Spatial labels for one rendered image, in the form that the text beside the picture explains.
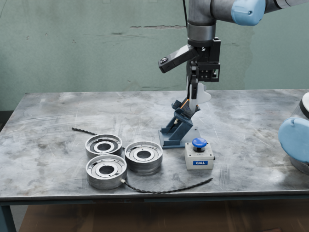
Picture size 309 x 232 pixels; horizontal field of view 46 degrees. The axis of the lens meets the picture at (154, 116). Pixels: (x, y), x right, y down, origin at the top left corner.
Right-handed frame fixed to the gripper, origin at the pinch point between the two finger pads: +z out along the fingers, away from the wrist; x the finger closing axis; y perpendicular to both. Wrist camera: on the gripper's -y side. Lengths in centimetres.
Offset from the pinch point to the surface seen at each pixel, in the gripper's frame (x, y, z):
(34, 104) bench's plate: 28, -52, 12
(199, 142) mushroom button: -13.3, 0.7, 4.4
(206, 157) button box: -16.1, 2.1, 7.7
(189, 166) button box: -15.9, -2.4, 10.5
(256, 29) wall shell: 145, 72, 21
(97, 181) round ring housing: -22.3, -26.5, 8.8
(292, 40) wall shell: 144, 98, 29
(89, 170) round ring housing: -17.2, -28.9, 9.0
